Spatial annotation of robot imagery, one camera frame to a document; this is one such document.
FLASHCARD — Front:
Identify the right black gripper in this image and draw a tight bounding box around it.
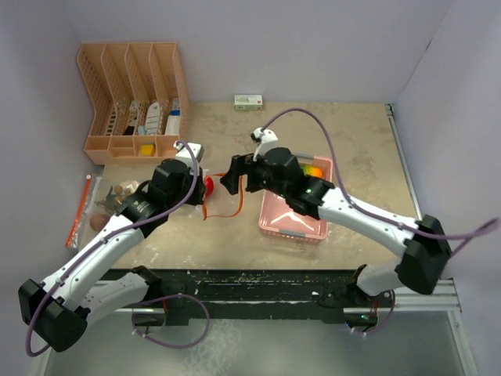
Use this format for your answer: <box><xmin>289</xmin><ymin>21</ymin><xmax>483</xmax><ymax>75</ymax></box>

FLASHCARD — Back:
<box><xmin>222</xmin><ymin>153</ymin><xmax>290</xmax><ymax>198</ymax></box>

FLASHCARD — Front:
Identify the red apple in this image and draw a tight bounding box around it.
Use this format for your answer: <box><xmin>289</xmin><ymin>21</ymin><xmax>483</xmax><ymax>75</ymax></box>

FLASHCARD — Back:
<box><xmin>204</xmin><ymin>176</ymin><xmax>214</xmax><ymax>197</ymax></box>

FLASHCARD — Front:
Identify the clear zip bag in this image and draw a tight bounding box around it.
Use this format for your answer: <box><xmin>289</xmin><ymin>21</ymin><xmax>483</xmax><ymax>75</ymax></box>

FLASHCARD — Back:
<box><xmin>65</xmin><ymin>174</ymin><xmax>126</xmax><ymax>252</ymax></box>
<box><xmin>202</xmin><ymin>171</ymin><xmax>244</xmax><ymax>221</ymax></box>

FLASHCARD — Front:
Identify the white mushroom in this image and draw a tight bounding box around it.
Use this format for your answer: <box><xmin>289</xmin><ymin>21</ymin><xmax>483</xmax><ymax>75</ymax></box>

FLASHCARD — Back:
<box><xmin>115</xmin><ymin>180</ymin><xmax>139</xmax><ymax>196</ymax></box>

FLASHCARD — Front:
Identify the brown longan bunch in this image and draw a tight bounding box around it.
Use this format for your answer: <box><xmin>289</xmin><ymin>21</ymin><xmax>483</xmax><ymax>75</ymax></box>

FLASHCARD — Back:
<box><xmin>96</xmin><ymin>185</ymin><xmax>132</xmax><ymax>213</ymax></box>

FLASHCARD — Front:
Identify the green orange mango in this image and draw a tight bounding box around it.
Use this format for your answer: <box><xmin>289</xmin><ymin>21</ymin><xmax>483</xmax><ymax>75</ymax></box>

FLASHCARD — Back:
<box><xmin>301</xmin><ymin>164</ymin><xmax>323</xmax><ymax>179</ymax></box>

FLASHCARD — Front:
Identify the clear zip top bag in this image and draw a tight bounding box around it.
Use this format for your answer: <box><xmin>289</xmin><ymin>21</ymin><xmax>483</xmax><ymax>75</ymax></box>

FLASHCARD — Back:
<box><xmin>65</xmin><ymin>174</ymin><xmax>126</xmax><ymax>252</ymax></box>

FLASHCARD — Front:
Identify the brown passion fruit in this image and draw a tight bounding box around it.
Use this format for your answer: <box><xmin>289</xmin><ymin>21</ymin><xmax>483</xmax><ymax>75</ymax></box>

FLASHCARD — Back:
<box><xmin>89</xmin><ymin>213</ymin><xmax>110</xmax><ymax>232</ymax></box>

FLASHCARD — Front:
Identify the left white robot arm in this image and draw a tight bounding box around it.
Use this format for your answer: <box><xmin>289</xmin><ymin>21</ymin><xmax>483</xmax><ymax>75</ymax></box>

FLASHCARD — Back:
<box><xmin>18</xmin><ymin>157</ymin><xmax>205</xmax><ymax>358</ymax></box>

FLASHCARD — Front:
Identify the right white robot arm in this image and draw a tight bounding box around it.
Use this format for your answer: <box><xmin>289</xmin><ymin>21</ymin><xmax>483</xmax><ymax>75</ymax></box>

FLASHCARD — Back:
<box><xmin>220</xmin><ymin>147</ymin><xmax>452</xmax><ymax>306</ymax></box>

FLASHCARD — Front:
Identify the yellow block in organizer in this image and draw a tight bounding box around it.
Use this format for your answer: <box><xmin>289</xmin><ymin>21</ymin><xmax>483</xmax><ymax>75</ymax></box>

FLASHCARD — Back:
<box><xmin>139</xmin><ymin>144</ymin><xmax>156</xmax><ymax>157</ymax></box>

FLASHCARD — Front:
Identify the white blue box in organizer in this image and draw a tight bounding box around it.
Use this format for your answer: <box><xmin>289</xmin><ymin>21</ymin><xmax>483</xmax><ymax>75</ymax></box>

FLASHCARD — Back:
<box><xmin>164</xmin><ymin>98</ymin><xmax>181</xmax><ymax>136</ymax></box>

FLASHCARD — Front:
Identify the pink plastic basket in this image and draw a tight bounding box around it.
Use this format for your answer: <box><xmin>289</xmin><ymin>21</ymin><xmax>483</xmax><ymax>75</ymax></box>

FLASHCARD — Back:
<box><xmin>258</xmin><ymin>154</ymin><xmax>333</xmax><ymax>243</ymax></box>

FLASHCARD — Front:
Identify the white tube in organizer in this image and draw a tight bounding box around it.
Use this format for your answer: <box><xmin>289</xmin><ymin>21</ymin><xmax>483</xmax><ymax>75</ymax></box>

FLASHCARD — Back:
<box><xmin>144</xmin><ymin>102</ymin><xmax>160</xmax><ymax>136</ymax></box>

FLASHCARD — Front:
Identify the small green white box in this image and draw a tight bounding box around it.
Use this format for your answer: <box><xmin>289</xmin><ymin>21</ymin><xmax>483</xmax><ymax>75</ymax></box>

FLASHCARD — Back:
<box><xmin>233</xmin><ymin>94</ymin><xmax>263</xmax><ymax>111</ymax></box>

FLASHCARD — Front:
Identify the black white item in organizer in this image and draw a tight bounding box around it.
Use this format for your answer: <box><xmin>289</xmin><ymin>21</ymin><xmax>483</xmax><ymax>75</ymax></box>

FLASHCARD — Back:
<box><xmin>122</xmin><ymin>100</ymin><xmax>138</xmax><ymax>136</ymax></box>

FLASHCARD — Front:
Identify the orange file organizer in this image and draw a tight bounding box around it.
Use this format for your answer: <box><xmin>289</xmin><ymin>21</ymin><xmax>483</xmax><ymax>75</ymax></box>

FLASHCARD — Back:
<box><xmin>77</xmin><ymin>42</ymin><xmax>190</xmax><ymax>165</ymax></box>

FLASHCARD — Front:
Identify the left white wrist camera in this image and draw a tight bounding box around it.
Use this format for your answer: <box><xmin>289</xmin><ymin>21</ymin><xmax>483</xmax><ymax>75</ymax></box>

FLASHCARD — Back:
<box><xmin>174</xmin><ymin>140</ymin><xmax>205</xmax><ymax>164</ymax></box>

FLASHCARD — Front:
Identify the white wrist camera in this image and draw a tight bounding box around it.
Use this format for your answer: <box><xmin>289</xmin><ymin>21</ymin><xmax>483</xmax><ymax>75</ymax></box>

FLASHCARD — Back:
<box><xmin>174</xmin><ymin>140</ymin><xmax>205</xmax><ymax>164</ymax></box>
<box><xmin>250</xmin><ymin>128</ymin><xmax>279</xmax><ymax>161</ymax></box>

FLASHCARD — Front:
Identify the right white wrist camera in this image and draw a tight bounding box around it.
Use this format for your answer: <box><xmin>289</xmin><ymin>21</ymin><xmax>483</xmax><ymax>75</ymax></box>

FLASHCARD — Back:
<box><xmin>250</xmin><ymin>128</ymin><xmax>279</xmax><ymax>161</ymax></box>

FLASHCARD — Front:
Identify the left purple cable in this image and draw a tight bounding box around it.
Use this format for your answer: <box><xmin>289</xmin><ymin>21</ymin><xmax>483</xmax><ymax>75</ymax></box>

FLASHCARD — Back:
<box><xmin>25</xmin><ymin>139</ymin><xmax>214</xmax><ymax>358</ymax></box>

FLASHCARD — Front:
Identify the purple cable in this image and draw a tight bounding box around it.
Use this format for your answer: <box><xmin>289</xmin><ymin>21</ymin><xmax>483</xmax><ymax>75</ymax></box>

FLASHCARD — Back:
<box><xmin>262</xmin><ymin>107</ymin><xmax>500</xmax><ymax>338</ymax></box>
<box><xmin>25</xmin><ymin>139</ymin><xmax>214</xmax><ymax>358</ymax></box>

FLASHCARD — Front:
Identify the black metal base frame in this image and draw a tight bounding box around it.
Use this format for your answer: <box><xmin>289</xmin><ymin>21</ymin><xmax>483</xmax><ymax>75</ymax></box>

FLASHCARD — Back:
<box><xmin>128</xmin><ymin>266</ymin><xmax>394</xmax><ymax>327</ymax></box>

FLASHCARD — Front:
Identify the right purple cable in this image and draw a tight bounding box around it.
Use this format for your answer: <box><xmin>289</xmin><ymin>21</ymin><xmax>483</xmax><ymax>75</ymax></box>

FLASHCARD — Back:
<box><xmin>262</xmin><ymin>107</ymin><xmax>500</xmax><ymax>338</ymax></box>

